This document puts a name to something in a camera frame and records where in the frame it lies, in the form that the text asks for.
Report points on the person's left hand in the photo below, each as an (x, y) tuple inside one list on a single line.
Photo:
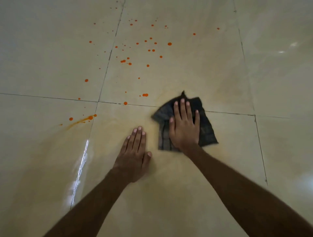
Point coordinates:
[(133, 158)]

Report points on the person's right hand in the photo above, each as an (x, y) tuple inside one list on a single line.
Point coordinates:
[(184, 131)]

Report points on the dark plaid cleaning cloth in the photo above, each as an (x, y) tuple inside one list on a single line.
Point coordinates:
[(207, 131)]

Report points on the orange liquid spill drops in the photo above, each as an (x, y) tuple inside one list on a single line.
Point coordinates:
[(169, 44)]

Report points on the person's right forearm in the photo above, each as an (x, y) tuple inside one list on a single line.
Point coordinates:
[(251, 195)]

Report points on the person's left forearm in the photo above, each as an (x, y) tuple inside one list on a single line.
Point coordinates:
[(88, 207)]

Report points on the beige tiled floor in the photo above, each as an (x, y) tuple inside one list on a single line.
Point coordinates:
[(49, 48)]

